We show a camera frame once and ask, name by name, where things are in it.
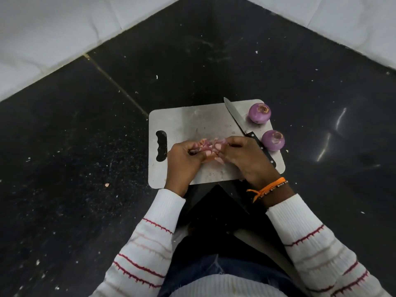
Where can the white red striped sweater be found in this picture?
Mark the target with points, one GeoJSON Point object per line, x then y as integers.
{"type": "Point", "coordinates": [222, 287]}

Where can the purple onion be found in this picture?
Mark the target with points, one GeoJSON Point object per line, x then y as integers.
{"type": "Point", "coordinates": [259, 114]}
{"type": "Point", "coordinates": [273, 141]}

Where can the orange thread wristband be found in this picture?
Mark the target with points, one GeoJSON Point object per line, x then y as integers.
{"type": "Point", "coordinates": [269, 187]}

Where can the steel cutting board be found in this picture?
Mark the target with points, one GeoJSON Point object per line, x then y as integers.
{"type": "Point", "coordinates": [191, 123]}

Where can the person's right hand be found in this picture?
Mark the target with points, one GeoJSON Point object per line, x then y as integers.
{"type": "Point", "coordinates": [247, 160]}

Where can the onion peel piece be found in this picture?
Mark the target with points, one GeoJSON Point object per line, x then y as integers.
{"type": "Point", "coordinates": [204, 144]}
{"type": "Point", "coordinates": [218, 160]}
{"type": "Point", "coordinates": [221, 141]}

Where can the blue denim trousers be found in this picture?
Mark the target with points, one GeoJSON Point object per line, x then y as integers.
{"type": "Point", "coordinates": [229, 266]}

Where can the person's right forearm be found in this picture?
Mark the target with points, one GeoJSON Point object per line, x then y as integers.
{"type": "Point", "coordinates": [321, 244]}

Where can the person's left hand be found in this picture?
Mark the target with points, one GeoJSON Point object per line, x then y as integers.
{"type": "Point", "coordinates": [181, 167]}

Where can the person's left forearm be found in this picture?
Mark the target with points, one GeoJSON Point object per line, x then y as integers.
{"type": "Point", "coordinates": [145, 247]}

